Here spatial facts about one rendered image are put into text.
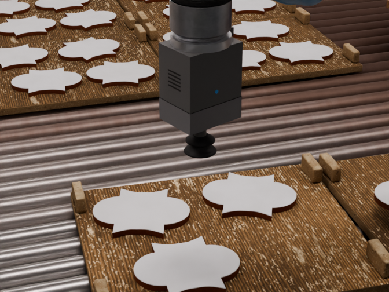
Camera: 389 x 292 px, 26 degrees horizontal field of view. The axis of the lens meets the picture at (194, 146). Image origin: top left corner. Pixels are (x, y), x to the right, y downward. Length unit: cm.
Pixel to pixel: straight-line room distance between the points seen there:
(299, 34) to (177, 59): 106
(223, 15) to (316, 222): 43
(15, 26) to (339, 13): 83
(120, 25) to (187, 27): 112
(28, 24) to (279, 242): 107
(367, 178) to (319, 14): 89
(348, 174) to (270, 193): 16
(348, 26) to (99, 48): 65
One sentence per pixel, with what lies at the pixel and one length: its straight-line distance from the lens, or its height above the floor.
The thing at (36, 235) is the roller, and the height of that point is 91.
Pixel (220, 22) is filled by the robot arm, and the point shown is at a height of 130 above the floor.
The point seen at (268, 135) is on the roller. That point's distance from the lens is 159.
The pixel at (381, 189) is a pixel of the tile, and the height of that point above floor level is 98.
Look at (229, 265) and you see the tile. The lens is 118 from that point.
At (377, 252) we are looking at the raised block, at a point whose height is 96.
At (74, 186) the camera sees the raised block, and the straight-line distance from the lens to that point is 135.
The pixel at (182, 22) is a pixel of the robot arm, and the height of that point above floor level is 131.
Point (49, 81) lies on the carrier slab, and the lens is 177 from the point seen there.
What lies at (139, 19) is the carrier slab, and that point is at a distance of 210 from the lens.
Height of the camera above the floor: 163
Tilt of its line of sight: 28 degrees down
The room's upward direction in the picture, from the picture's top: straight up
